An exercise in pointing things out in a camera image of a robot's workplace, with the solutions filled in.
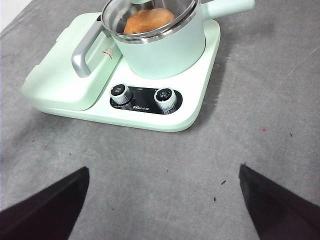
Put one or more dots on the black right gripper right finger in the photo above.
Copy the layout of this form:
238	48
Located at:
275	212

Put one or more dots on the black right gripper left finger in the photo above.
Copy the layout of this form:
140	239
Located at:
50	210

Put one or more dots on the brown potato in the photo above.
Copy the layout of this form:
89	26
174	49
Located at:
150	21

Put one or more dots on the silver control knob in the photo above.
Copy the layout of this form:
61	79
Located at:
165	97
120	93

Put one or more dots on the mint green breakfast machine base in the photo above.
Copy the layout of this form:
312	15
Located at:
150	110

